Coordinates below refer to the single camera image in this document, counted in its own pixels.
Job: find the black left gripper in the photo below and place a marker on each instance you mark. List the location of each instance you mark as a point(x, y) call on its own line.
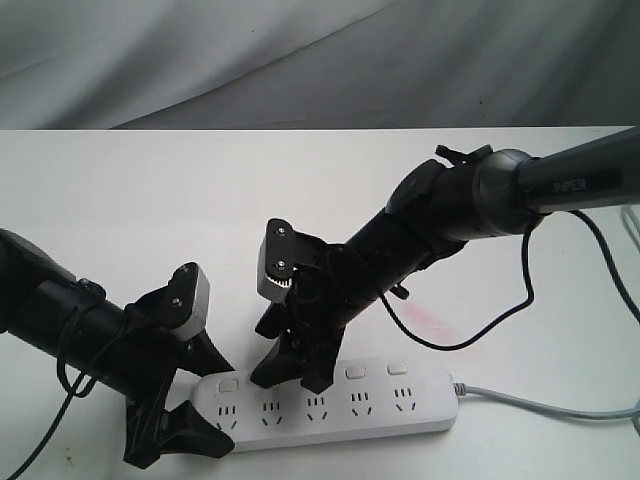
point(151, 429)

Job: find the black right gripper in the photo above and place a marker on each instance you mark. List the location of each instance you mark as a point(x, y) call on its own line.
point(311, 321)

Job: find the white five-socket power strip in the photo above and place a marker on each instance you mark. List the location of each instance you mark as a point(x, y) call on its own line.
point(370, 398)

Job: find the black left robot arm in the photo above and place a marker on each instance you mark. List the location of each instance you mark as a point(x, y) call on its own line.
point(71, 319)

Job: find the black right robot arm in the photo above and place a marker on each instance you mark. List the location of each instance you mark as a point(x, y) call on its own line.
point(457, 197)

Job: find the grey backdrop cloth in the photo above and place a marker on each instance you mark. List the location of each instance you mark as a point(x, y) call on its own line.
point(318, 64)

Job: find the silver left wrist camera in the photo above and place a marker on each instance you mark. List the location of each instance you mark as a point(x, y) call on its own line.
point(186, 302)

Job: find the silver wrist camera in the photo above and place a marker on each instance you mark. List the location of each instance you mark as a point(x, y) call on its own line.
point(275, 261)
point(186, 302)

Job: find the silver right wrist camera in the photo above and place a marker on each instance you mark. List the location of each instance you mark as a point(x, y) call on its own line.
point(275, 261)

